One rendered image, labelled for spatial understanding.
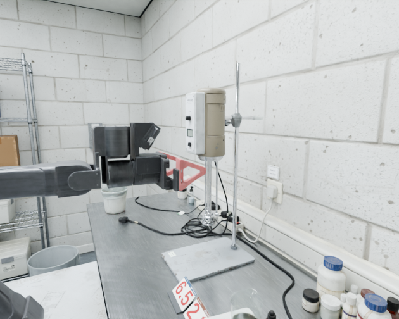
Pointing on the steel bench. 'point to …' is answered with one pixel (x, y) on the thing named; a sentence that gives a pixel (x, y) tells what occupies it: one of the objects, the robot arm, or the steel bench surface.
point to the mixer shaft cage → (211, 216)
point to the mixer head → (206, 123)
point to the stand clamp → (239, 119)
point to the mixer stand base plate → (205, 259)
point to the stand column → (235, 159)
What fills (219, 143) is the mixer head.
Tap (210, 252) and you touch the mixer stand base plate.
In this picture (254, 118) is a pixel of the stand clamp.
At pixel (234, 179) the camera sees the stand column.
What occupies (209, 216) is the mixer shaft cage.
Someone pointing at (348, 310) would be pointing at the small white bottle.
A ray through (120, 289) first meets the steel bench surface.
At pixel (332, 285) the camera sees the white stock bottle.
